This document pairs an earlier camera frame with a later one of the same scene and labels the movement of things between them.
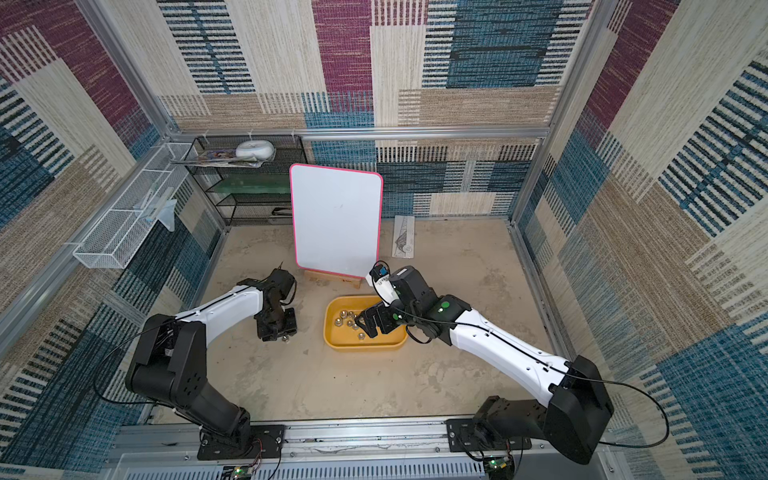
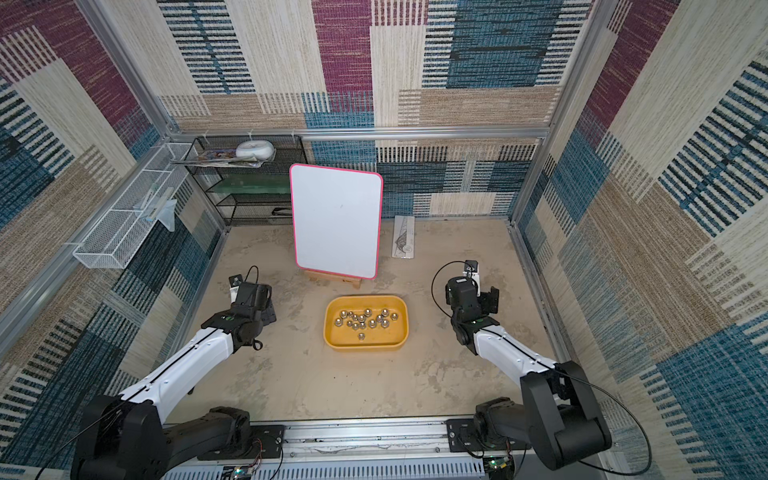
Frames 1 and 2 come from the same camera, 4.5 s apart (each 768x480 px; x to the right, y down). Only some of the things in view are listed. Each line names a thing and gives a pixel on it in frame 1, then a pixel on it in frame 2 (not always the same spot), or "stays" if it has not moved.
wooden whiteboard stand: [326, 278] stays
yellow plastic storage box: [343, 338] stays
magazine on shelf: [224, 158] stays
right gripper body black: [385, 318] to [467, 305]
